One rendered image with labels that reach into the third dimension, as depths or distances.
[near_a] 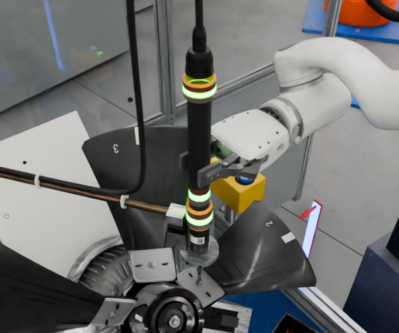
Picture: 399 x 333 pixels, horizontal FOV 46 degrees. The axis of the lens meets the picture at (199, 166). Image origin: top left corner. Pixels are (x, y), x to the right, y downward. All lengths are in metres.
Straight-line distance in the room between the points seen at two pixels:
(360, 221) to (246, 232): 1.76
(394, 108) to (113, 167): 0.50
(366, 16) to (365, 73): 3.86
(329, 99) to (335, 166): 2.23
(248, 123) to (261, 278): 0.36
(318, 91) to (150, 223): 0.38
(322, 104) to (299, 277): 0.40
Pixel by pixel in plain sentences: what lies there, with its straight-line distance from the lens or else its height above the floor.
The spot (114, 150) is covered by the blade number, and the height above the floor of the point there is 1.41.
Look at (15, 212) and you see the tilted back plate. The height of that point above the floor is 1.25.
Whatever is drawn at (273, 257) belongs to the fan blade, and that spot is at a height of 1.17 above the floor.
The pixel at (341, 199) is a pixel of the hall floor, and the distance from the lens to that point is 2.86.
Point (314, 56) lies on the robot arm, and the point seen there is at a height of 1.62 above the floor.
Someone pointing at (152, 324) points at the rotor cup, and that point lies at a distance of 0.87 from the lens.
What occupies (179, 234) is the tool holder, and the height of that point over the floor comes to 1.35.
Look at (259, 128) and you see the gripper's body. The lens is 0.75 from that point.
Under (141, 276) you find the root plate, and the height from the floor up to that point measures 1.23.
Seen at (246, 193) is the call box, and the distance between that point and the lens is 1.30.
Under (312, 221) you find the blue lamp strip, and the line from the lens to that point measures 1.16.
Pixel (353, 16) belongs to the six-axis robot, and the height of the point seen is 0.13.
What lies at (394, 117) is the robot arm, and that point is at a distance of 0.72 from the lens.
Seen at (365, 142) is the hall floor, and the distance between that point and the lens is 3.30.
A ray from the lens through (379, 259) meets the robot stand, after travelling 1.41.
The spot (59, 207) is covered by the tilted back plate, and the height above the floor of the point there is 1.23.
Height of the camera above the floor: 1.99
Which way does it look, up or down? 43 degrees down
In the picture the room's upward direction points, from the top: straight up
